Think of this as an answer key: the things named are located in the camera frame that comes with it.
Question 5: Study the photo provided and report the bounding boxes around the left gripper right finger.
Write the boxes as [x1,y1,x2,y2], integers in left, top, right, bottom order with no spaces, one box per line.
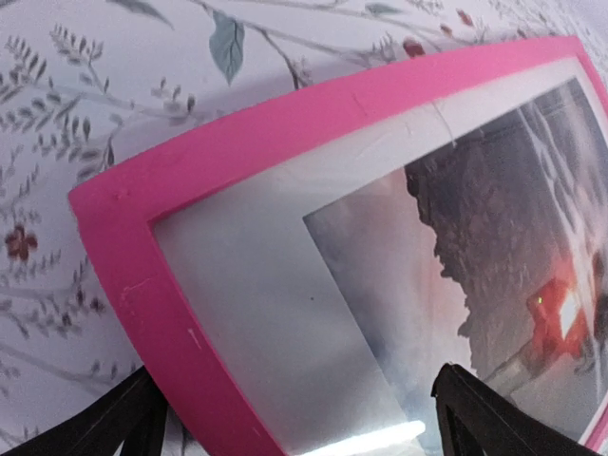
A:
[431,364,596,456]

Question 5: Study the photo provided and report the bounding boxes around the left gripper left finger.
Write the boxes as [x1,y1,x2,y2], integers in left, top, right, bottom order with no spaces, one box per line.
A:
[7,368,166,456]

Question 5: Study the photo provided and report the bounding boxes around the pink wooden picture frame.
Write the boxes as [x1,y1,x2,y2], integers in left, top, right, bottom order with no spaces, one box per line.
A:
[69,36,607,455]

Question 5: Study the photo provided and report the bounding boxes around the landscape sunset photo print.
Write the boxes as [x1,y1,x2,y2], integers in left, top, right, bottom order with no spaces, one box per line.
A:
[304,78,607,452]

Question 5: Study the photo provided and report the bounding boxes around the white photo mat board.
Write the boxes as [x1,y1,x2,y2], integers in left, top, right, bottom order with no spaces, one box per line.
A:
[155,58,607,455]

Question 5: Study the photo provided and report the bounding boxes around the floral patterned table mat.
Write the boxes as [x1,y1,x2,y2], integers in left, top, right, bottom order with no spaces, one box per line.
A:
[1,1,607,451]

